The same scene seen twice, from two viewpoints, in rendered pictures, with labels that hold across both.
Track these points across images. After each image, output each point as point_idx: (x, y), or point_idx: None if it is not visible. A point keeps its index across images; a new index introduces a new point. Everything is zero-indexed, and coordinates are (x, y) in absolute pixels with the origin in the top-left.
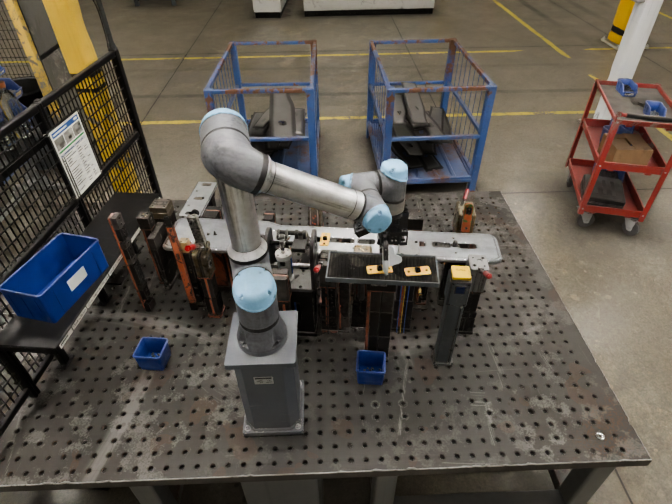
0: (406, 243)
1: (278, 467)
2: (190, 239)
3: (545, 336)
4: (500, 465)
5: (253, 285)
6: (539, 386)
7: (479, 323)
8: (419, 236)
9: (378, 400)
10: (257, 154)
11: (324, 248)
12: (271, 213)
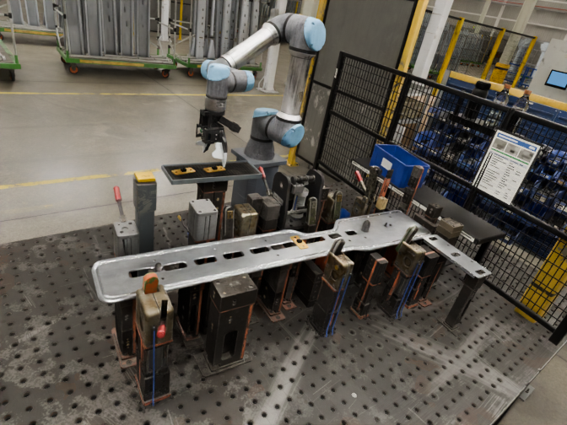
0: (196, 135)
1: (224, 205)
2: (393, 218)
3: (19, 327)
4: (89, 228)
5: (264, 109)
6: (44, 277)
7: (107, 318)
8: (206, 270)
9: (186, 239)
10: (271, 19)
11: (290, 234)
12: (379, 260)
